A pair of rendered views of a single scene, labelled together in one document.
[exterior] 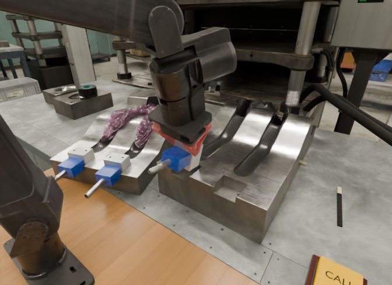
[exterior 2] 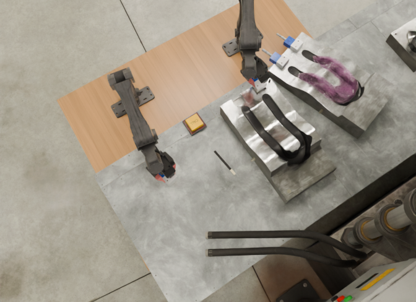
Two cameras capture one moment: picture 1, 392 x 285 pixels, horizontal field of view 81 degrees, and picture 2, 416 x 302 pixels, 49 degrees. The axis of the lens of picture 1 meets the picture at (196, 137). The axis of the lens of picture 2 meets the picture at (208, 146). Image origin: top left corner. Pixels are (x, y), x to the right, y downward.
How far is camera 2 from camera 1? 1.87 m
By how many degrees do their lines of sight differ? 72
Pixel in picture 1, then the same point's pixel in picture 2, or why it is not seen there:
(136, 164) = (280, 72)
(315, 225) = (219, 142)
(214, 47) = (244, 64)
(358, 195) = (226, 178)
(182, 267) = (223, 83)
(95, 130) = (325, 51)
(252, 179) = (239, 111)
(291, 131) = (264, 150)
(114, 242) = not seen: hidden behind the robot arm
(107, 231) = not seen: hidden behind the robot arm
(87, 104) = (399, 47)
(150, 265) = (228, 73)
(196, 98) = not seen: hidden behind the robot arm
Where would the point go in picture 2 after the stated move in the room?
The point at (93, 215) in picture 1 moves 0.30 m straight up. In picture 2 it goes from (262, 56) to (268, 20)
